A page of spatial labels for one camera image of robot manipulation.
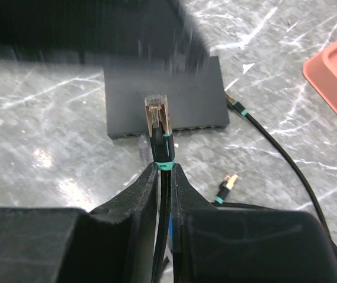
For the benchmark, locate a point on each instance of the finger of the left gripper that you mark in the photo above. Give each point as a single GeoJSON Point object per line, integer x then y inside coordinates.
{"type": "Point", "coordinates": [157, 33]}

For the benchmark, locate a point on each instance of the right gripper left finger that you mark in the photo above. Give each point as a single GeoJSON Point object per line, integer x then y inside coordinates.
{"type": "Point", "coordinates": [112, 243]}

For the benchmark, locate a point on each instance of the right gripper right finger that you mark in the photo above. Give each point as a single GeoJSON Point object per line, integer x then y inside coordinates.
{"type": "Point", "coordinates": [245, 245]}

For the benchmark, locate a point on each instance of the black network switch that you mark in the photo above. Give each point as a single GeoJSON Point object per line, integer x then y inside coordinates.
{"type": "Point", "coordinates": [194, 101]}

